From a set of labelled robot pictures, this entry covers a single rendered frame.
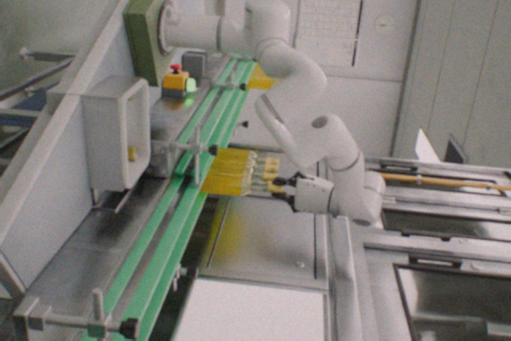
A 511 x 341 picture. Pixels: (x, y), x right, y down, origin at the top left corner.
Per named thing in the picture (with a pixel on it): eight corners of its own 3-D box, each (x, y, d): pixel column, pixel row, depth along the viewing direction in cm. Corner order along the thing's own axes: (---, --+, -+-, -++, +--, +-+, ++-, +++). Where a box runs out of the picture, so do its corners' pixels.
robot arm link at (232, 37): (215, 58, 135) (274, 65, 134) (216, 9, 129) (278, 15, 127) (223, 49, 144) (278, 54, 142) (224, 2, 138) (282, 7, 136)
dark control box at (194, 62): (181, 75, 191) (203, 77, 190) (181, 54, 187) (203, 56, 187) (186, 69, 198) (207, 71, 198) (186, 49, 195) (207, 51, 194)
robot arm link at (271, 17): (255, 77, 120) (259, 9, 113) (239, 48, 141) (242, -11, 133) (294, 76, 122) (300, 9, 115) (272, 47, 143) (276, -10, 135)
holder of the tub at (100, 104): (90, 208, 115) (123, 212, 114) (81, 94, 104) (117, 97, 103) (117, 176, 130) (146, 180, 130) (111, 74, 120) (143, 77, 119)
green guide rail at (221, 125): (173, 174, 135) (202, 177, 134) (173, 171, 135) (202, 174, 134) (248, 47, 295) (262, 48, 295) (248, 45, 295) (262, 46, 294)
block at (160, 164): (143, 176, 131) (168, 179, 131) (141, 144, 127) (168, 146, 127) (147, 171, 134) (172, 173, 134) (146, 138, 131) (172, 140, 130)
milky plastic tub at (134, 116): (90, 189, 112) (128, 193, 112) (82, 94, 104) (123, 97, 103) (117, 158, 128) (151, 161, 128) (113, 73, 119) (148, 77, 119)
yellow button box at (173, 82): (161, 95, 165) (184, 97, 165) (161, 73, 162) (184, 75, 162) (167, 89, 172) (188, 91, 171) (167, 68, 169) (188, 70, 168)
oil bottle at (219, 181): (176, 190, 143) (250, 198, 142) (176, 172, 141) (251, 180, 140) (181, 181, 148) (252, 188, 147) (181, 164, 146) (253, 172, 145)
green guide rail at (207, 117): (173, 149, 132) (203, 152, 132) (173, 146, 132) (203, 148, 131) (249, 34, 292) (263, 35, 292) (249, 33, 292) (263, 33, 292)
